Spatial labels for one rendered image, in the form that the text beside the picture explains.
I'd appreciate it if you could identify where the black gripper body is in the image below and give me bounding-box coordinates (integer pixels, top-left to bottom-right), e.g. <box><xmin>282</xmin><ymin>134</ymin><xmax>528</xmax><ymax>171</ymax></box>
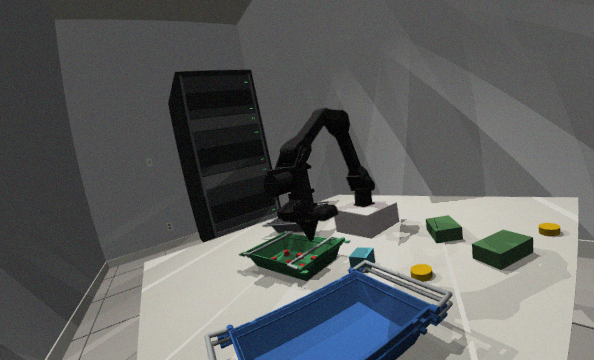
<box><xmin>288</xmin><ymin>186</ymin><xmax>339</xmax><ymax>222</ymax></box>

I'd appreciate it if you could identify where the yellow short cylinder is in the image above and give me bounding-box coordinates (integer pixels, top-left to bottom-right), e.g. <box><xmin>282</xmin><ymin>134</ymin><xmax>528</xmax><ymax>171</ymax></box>
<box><xmin>538</xmin><ymin>223</ymin><xmax>561</xmax><ymax>236</ymax></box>
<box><xmin>410</xmin><ymin>264</ymin><xmax>433</xmax><ymax>282</ymax></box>

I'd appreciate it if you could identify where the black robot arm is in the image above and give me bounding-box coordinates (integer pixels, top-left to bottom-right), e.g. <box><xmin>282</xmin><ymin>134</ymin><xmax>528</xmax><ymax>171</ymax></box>
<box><xmin>263</xmin><ymin>108</ymin><xmax>375</xmax><ymax>223</ymax></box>

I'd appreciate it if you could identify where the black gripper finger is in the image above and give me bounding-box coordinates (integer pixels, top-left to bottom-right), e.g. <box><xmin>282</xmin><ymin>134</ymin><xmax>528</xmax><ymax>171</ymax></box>
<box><xmin>301</xmin><ymin>219</ymin><xmax>319</xmax><ymax>241</ymax></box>
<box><xmin>294</xmin><ymin>217</ymin><xmax>310</xmax><ymax>241</ymax></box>

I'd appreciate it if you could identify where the green plastic tray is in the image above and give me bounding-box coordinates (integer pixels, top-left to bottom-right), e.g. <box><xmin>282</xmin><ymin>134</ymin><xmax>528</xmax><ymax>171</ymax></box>
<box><xmin>239</xmin><ymin>231</ymin><xmax>351</xmax><ymax>281</ymax></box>

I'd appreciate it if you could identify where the green block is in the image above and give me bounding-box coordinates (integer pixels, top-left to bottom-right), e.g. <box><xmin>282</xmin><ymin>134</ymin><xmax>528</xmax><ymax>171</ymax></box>
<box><xmin>472</xmin><ymin>229</ymin><xmax>534</xmax><ymax>270</ymax></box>
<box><xmin>426</xmin><ymin>215</ymin><xmax>463</xmax><ymax>243</ymax></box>

